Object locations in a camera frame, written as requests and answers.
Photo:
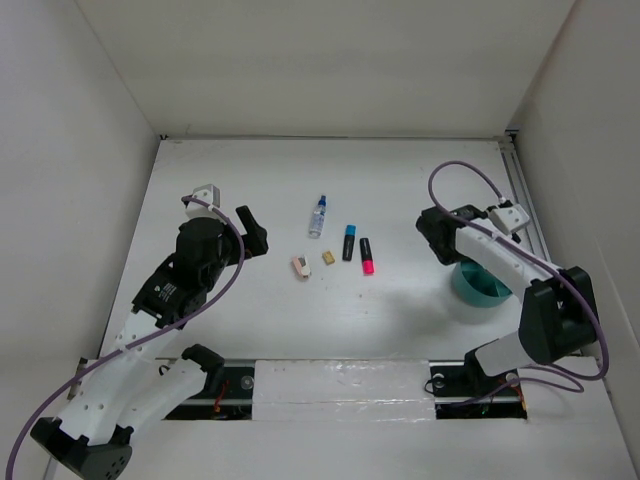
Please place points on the aluminium side rail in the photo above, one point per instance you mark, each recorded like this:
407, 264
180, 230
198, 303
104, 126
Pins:
520, 193

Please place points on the clear spray bottle blue cap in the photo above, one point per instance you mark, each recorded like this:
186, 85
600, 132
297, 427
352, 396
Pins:
318, 218

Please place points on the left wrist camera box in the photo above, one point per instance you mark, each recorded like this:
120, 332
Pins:
204, 201

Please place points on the pink eraser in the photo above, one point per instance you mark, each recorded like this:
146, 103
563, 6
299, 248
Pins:
301, 266

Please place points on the small yellow sharpener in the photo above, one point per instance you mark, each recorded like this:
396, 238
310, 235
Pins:
328, 257

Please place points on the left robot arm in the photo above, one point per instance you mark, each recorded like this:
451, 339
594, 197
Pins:
94, 435

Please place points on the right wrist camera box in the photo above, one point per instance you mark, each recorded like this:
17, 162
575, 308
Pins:
509, 219

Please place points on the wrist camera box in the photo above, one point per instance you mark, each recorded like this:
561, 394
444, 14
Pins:
509, 219
204, 201

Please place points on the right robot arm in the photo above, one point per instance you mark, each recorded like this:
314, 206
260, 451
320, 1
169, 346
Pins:
439, 286

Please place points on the pink capped black highlighter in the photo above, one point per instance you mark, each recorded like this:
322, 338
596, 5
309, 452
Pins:
367, 261

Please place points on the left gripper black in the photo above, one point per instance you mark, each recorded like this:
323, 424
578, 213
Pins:
253, 242

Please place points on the blue capped black highlighter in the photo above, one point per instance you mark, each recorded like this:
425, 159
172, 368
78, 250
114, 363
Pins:
349, 242

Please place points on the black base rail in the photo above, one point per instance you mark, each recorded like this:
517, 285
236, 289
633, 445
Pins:
230, 397

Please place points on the teal round container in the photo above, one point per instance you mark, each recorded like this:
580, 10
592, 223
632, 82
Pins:
477, 287

